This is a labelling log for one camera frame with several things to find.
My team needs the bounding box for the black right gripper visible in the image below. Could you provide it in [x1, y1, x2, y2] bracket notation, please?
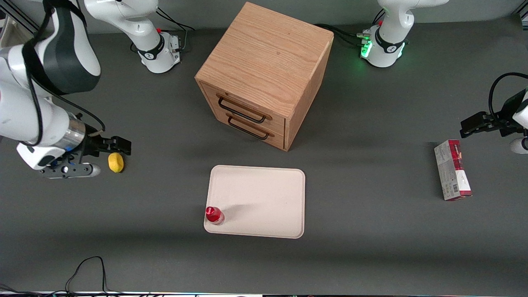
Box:
[78, 134, 132, 159]

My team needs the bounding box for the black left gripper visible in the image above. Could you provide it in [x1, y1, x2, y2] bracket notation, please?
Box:
[460, 92, 528, 139]

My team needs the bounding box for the red coke bottle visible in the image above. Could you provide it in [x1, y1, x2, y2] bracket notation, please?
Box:
[205, 206, 225, 226]

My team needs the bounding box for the cream rectangular tray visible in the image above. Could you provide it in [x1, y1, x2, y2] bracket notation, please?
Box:
[203, 165, 306, 239]

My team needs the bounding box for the yellow lemon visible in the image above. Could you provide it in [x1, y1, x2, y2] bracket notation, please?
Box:
[108, 153, 124, 173]

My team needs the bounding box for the red plaid carton box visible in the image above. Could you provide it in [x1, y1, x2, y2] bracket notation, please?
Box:
[434, 139, 473, 202]

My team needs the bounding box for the wooden drawer front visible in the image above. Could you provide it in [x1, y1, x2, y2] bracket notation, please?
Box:
[204, 85, 286, 134]
[212, 108, 286, 150]

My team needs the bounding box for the wooden drawer cabinet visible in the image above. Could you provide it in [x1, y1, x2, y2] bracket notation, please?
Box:
[195, 2, 335, 152]

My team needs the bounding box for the black looped wrist cable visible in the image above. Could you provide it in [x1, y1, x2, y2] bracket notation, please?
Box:
[488, 72, 528, 120]

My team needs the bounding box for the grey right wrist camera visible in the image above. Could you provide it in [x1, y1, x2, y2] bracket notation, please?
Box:
[39, 162, 101, 179]

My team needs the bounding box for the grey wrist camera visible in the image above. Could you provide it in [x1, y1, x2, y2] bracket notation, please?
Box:
[509, 137, 528, 154]
[39, 162, 101, 179]

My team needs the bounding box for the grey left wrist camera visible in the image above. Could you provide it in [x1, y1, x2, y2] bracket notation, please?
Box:
[509, 137, 528, 154]

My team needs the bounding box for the thin black table cable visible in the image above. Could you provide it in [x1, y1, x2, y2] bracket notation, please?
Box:
[0, 256, 124, 296]

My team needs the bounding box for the black wire drawer handle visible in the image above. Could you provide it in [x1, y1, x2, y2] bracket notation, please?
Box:
[227, 115, 275, 141]
[216, 94, 273, 124]

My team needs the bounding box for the black base cable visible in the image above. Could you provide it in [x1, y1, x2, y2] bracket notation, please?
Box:
[330, 31, 363, 47]
[156, 5, 196, 52]
[314, 23, 365, 38]

